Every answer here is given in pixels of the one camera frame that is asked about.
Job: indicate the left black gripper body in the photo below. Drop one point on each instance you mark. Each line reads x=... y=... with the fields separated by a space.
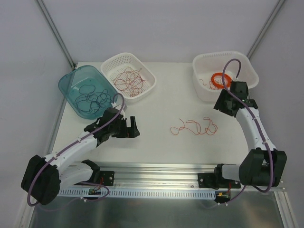
x=126 y=128

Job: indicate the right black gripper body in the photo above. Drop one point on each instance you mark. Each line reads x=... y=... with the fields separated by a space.
x=222 y=102

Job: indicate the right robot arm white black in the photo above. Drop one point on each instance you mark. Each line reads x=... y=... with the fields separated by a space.
x=264 y=164

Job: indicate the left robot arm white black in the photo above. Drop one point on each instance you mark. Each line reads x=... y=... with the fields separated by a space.
x=46 y=176

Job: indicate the white deep plastic tub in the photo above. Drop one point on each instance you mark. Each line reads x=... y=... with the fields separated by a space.
x=208 y=67

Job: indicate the teal transparent plastic bin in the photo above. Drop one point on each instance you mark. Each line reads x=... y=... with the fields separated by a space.
x=87 y=91

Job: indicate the white perforated plastic basket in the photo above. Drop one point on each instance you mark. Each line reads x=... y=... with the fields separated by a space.
x=129 y=76

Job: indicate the aluminium mounting rail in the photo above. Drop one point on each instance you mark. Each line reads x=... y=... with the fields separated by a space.
x=156 y=176

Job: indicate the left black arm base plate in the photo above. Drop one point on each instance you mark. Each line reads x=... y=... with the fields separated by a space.
x=105 y=178

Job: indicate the right aluminium frame post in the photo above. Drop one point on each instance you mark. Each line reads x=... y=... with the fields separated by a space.
x=266 y=26

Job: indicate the aluminium frame post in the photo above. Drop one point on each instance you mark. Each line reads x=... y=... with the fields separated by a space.
x=48 y=18
x=266 y=26

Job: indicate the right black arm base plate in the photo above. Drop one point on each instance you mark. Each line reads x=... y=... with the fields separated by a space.
x=211 y=181

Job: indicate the white slotted cable duct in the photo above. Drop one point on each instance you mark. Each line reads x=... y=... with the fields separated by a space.
x=139 y=193

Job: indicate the left aluminium frame post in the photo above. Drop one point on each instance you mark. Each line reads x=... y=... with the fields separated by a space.
x=48 y=18

